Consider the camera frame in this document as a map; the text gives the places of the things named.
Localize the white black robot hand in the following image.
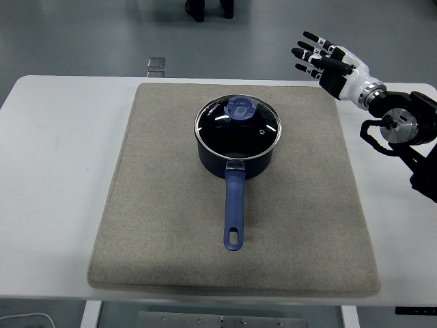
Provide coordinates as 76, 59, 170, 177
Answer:
291, 31, 385, 105

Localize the glass lid with blue knob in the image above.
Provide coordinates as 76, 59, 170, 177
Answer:
193, 94, 283, 161

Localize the person's leg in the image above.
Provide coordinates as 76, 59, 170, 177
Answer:
184, 0, 206, 23
218, 0, 235, 20

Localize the white table leg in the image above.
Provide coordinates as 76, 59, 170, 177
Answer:
340, 305, 361, 328
79, 300, 104, 328

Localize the black table control panel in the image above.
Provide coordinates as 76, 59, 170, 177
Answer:
395, 306, 437, 316

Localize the beige fabric mat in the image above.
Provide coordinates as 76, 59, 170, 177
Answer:
87, 82, 382, 297

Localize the grey metal plate with screws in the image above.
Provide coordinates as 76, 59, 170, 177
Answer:
137, 310, 308, 328

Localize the dark blue saucepan, blue handle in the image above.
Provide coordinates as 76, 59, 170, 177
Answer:
197, 135, 275, 252

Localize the white cable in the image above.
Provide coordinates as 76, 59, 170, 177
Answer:
0, 312, 56, 328

